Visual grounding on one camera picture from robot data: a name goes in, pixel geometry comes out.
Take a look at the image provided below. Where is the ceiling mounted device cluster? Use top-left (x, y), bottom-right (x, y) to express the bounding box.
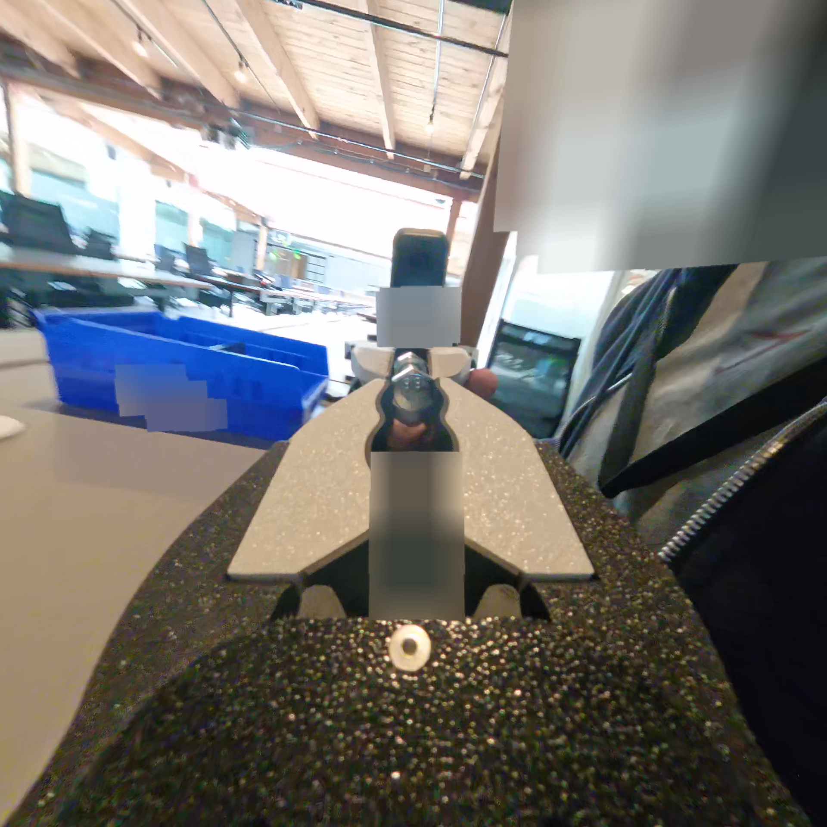
top-left (205, 121), bottom-right (251, 151)

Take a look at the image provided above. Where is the black wall screen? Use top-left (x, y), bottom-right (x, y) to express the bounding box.
top-left (488, 320), bottom-right (582, 440)

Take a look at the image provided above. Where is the person's right hand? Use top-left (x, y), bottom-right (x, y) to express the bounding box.
top-left (386, 367), bottom-right (500, 452)

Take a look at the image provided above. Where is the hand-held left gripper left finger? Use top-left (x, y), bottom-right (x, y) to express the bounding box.
top-left (226, 378), bottom-right (390, 579)

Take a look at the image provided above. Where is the office desk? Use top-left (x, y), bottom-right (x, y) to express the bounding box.
top-left (0, 249), bottom-right (215, 295)

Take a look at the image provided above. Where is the black office chair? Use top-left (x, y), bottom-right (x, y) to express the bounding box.
top-left (184, 242), bottom-right (233, 315)

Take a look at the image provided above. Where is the person's dark zip jacket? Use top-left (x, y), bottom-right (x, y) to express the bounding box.
top-left (559, 261), bottom-right (827, 816)

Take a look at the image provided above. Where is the blue plastic bin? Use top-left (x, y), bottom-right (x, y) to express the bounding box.
top-left (32, 307), bottom-right (330, 445)

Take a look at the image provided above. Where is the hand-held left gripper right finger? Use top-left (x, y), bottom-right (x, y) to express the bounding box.
top-left (433, 378), bottom-right (597, 580)

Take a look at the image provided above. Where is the steel bolt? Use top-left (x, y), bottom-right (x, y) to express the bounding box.
top-left (389, 352), bottom-right (432, 425)

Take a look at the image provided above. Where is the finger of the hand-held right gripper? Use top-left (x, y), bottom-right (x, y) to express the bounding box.
top-left (352, 345), bottom-right (396, 394)
top-left (428, 347), bottom-right (477, 386)

